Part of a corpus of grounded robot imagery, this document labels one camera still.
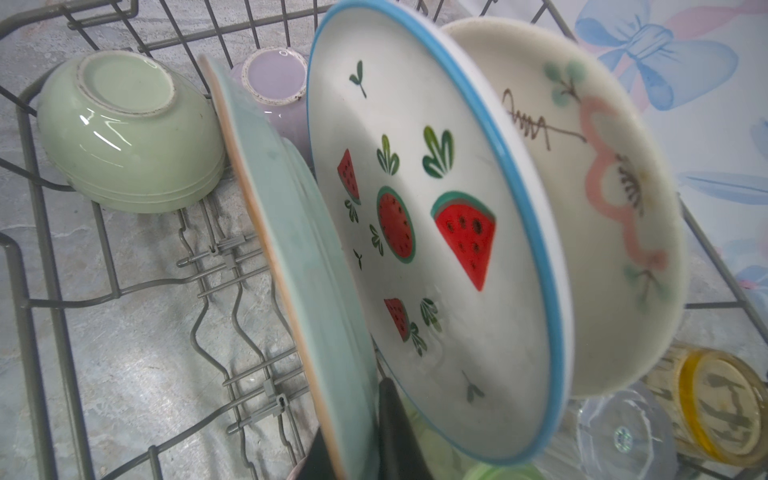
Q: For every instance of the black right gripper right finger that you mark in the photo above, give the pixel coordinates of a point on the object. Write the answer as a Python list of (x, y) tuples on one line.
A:
[(400, 455)]

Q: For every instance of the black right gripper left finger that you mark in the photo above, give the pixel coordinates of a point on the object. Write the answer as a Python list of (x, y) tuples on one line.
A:
[(318, 463)]

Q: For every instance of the mint green plate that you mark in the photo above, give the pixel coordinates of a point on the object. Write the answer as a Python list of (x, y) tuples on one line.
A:
[(311, 273)]

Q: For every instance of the watermelon plate blue rim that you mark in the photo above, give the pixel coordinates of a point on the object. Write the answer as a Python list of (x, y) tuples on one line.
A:
[(447, 228)]

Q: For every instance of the cream flamingo plate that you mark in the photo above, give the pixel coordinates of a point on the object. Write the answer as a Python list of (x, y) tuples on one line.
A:
[(611, 192)]

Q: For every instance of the green glass tumbler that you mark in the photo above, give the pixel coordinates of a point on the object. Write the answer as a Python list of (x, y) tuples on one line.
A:
[(446, 462)]

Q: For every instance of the clear glass tumbler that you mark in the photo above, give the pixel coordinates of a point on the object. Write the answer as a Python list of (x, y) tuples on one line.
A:
[(624, 435)]

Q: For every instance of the amber glass tumbler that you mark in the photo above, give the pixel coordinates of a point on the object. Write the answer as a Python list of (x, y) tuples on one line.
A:
[(716, 402)]

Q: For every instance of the lilac ceramic bowl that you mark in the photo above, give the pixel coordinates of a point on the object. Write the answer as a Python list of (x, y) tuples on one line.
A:
[(276, 79)]

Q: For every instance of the green ceramic bowl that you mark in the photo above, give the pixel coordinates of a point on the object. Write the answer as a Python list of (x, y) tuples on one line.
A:
[(130, 133)]

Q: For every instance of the grey wire dish rack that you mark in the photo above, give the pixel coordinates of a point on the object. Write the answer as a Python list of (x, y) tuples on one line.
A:
[(150, 346)]

